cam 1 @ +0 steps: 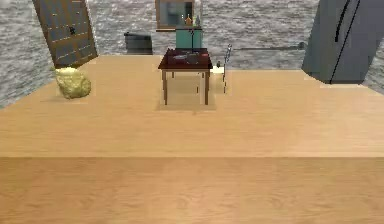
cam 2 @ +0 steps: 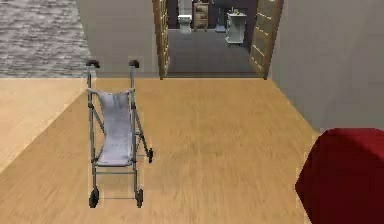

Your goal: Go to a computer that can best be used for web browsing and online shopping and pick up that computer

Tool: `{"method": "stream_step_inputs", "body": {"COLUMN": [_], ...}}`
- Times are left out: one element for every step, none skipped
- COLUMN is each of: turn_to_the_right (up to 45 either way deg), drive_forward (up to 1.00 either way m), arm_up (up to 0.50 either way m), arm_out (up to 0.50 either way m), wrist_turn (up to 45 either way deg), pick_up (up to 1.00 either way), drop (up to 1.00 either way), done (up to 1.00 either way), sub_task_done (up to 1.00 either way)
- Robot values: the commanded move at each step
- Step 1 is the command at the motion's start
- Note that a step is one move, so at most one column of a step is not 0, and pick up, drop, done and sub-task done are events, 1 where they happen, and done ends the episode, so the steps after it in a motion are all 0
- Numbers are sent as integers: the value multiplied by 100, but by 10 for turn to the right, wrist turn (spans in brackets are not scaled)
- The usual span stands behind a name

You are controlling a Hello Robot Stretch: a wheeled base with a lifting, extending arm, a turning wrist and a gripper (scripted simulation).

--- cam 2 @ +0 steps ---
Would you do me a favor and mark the grey folding stroller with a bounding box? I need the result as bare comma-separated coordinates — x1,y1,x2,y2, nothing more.
85,59,155,209

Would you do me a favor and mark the white toilet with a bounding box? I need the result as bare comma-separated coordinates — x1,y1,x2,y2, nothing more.
177,0,194,35

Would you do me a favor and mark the wooden chest of drawers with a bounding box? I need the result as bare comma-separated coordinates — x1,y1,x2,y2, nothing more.
192,1,210,32

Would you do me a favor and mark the red armchair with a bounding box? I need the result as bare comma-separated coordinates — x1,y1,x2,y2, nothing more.
294,127,384,224

